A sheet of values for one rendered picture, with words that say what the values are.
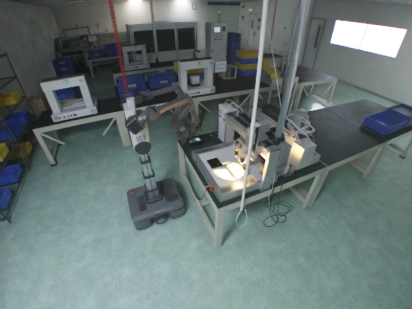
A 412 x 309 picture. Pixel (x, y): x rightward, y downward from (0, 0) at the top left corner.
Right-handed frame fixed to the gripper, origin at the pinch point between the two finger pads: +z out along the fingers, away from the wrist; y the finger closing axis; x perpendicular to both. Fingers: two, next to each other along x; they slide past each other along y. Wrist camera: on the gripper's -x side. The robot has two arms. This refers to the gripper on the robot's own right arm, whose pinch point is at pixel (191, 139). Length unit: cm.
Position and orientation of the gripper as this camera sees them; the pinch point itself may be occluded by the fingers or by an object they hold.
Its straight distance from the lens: 238.5
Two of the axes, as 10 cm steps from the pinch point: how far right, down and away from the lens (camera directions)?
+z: -2.4, 8.4, 5.0
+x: -8.8, 0.3, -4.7
